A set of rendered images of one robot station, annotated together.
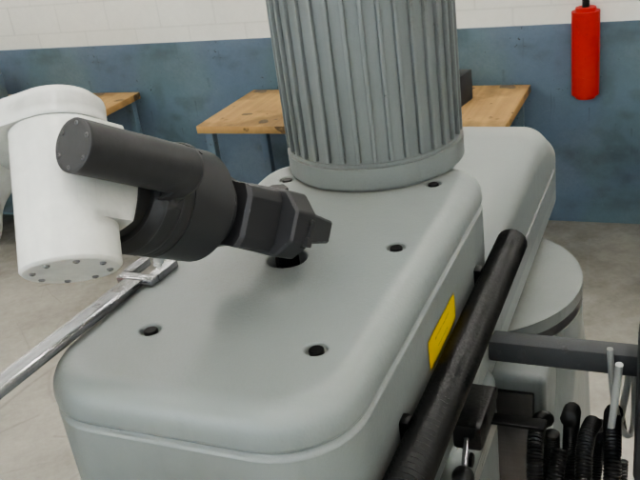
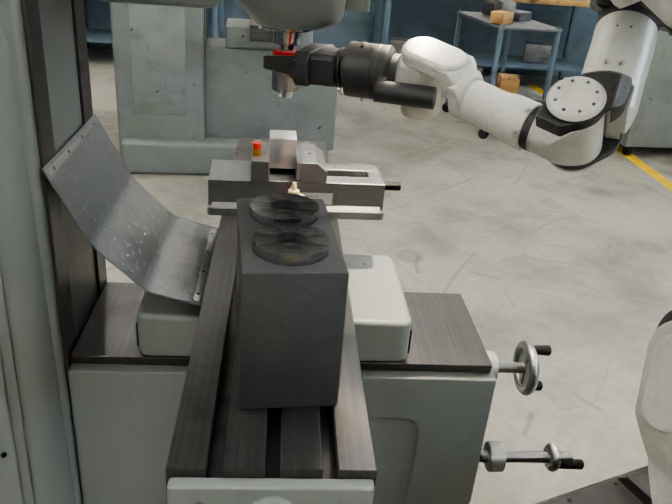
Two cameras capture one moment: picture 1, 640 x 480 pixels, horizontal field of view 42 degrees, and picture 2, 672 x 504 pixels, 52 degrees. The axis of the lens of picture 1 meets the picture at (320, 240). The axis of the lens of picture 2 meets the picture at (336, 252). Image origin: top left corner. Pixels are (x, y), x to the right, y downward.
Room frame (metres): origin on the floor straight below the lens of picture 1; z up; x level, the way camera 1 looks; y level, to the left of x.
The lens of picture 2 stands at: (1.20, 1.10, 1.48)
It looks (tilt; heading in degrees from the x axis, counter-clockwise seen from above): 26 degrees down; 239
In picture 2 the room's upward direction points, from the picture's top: 5 degrees clockwise
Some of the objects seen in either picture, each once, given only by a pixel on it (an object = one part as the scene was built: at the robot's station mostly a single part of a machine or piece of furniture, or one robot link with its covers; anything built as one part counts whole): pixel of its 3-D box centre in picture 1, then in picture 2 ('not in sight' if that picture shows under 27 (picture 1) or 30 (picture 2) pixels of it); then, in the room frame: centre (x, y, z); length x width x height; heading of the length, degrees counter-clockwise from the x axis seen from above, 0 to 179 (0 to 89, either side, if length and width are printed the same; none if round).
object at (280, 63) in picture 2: not in sight; (280, 64); (0.70, 0.05, 1.25); 0.06 x 0.02 x 0.03; 134
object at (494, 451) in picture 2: not in sight; (532, 456); (0.26, 0.39, 0.52); 0.22 x 0.06 x 0.06; 154
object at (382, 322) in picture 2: not in sight; (277, 294); (0.68, 0.03, 0.80); 0.50 x 0.35 x 0.12; 154
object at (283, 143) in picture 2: not in sight; (282, 149); (0.62, -0.09, 1.05); 0.06 x 0.05 x 0.06; 66
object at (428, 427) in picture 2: not in sight; (283, 436); (0.65, 0.04, 0.44); 0.80 x 0.30 x 0.60; 154
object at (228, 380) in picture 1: (306, 325); not in sight; (0.69, 0.02, 1.81); 0.47 x 0.26 x 0.16; 154
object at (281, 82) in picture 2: not in sight; (285, 72); (0.68, 0.03, 1.23); 0.05 x 0.05 x 0.06
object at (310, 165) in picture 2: not in sight; (310, 162); (0.57, -0.07, 1.03); 0.12 x 0.06 x 0.04; 66
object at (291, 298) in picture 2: not in sight; (285, 292); (0.85, 0.40, 1.04); 0.22 x 0.12 x 0.20; 69
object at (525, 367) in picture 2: not in sight; (509, 367); (0.23, 0.25, 0.64); 0.16 x 0.12 x 0.12; 154
